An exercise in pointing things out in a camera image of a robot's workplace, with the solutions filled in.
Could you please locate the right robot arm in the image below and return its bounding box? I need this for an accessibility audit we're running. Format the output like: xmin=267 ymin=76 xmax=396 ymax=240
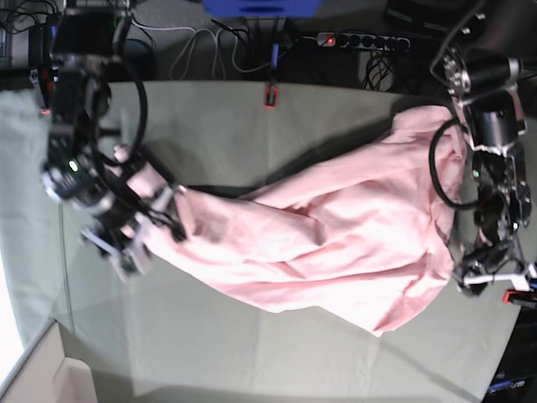
xmin=41 ymin=1 xmax=148 ymax=254

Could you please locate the white cardboard box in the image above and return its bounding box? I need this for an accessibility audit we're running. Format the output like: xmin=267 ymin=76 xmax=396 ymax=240
xmin=1 ymin=319 xmax=97 ymax=403

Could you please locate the blue plastic box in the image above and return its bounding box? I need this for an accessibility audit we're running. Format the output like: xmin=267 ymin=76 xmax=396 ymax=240
xmin=201 ymin=0 xmax=321 ymax=18

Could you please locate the white cable on floor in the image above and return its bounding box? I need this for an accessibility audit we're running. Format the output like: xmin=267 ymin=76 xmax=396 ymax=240
xmin=167 ymin=24 xmax=274 ymax=81

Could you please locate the black power strip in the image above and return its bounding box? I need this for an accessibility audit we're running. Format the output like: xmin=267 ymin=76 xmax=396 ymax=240
xmin=315 ymin=32 xmax=411 ymax=53

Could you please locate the black round stool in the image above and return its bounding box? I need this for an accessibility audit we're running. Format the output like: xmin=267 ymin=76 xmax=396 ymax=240
xmin=122 ymin=39 xmax=157 ymax=81

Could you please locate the red black clamp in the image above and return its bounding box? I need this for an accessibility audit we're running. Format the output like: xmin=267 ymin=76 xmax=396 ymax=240
xmin=503 ymin=288 xmax=537 ymax=309
xmin=28 ymin=23 xmax=55 ymax=113
xmin=263 ymin=42 xmax=279 ymax=107

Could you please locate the pink t-shirt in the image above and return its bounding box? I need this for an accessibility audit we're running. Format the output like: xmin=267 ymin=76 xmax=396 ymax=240
xmin=112 ymin=104 xmax=473 ymax=338

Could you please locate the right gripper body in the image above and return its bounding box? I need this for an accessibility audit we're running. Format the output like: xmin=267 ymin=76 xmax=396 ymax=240
xmin=83 ymin=182 xmax=142 ymax=248

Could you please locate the red black clamp left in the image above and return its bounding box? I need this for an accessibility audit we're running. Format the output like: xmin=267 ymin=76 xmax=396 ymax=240
xmin=28 ymin=23 xmax=55 ymax=113

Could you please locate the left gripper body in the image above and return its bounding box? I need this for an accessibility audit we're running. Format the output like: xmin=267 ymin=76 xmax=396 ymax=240
xmin=456 ymin=235 xmax=520 ymax=285

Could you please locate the red black clamp right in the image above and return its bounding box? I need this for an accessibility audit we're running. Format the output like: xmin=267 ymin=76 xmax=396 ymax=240
xmin=503 ymin=288 xmax=537 ymax=309

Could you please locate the red black clamp middle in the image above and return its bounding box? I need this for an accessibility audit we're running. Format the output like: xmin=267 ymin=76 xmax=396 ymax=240
xmin=263 ymin=42 xmax=279 ymax=107

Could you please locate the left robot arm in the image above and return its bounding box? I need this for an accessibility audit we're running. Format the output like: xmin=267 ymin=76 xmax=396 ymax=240
xmin=429 ymin=1 xmax=536 ymax=296

